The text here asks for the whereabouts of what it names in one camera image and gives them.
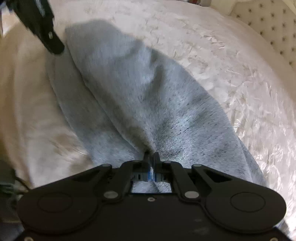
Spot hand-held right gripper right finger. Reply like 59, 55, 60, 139
154, 152, 233, 200

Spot cream tufted headboard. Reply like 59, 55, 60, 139
229, 0, 296, 67

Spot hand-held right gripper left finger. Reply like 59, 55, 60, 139
69, 152, 151, 202

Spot white bedspread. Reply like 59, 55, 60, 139
0, 0, 296, 233

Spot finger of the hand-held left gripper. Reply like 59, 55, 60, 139
13, 0, 65, 55

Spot grey pants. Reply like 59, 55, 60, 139
47, 20, 268, 194

